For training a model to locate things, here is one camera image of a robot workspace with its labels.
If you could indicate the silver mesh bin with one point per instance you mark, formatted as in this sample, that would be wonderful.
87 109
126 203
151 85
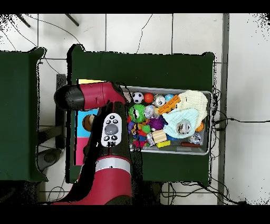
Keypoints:
189 149

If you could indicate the purple spiky ball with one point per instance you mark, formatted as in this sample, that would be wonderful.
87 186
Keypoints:
156 124

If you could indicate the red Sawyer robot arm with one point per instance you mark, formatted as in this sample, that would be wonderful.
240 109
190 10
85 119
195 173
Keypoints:
95 97

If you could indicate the black tripod leg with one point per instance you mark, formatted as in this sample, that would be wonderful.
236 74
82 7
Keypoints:
72 20
24 20

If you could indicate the crushed silver can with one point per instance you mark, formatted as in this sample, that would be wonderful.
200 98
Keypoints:
183 127

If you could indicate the black and white soccer ball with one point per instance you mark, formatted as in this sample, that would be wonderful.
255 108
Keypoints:
138 97

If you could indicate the cream knitted cloth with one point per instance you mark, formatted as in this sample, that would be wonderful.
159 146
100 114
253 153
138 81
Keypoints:
196 99

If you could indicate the wooden box with three holes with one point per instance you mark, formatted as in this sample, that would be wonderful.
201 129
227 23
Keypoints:
81 126

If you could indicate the green furry monster toy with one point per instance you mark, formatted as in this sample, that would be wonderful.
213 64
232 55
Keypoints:
139 113

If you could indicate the silver soda can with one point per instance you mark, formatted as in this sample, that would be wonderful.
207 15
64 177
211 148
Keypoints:
159 100

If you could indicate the blue globe ball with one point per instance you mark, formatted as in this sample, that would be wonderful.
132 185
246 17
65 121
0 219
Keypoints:
168 97

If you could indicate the orange plastic block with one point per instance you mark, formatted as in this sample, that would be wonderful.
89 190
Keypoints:
168 104

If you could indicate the dark green side table cloth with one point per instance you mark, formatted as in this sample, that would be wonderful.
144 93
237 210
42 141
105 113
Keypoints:
19 95

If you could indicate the mint knitted cloth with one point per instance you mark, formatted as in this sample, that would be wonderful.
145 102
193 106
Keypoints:
173 120

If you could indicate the orange foam ball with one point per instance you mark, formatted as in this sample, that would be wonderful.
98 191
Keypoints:
149 97

